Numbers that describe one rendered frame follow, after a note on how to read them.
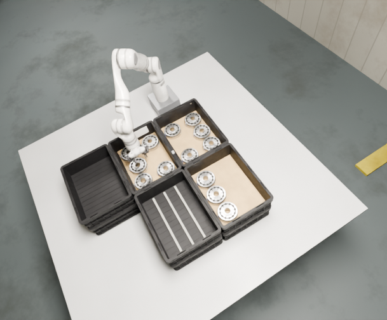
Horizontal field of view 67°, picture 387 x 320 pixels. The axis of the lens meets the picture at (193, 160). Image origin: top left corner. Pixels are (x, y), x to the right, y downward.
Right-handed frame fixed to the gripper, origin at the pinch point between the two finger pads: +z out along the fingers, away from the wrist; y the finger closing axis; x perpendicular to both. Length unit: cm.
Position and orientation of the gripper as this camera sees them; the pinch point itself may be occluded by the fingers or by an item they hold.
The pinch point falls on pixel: (140, 158)
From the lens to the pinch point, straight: 170.3
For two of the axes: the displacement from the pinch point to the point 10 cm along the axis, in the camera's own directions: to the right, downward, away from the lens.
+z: 1.3, 5.0, 8.6
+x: 4.8, 7.2, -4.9
